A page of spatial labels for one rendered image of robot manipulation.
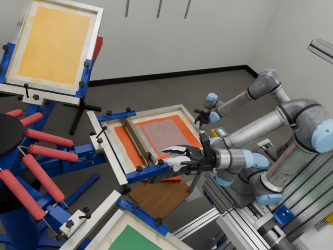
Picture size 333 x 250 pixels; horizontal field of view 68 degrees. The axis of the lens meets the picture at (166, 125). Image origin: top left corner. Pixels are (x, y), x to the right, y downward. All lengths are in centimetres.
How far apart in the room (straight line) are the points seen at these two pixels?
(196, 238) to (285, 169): 145
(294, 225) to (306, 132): 69
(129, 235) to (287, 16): 461
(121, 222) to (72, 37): 145
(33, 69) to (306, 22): 426
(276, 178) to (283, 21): 432
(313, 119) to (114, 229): 113
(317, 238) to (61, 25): 225
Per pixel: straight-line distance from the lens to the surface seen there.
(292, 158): 115
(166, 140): 197
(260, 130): 112
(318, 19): 498
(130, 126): 188
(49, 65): 212
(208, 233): 252
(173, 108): 224
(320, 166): 139
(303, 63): 507
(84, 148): 172
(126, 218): 155
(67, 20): 231
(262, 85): 164
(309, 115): 107
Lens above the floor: 235
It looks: 42 degrees down
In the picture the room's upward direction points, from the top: 18 degrees clockwise
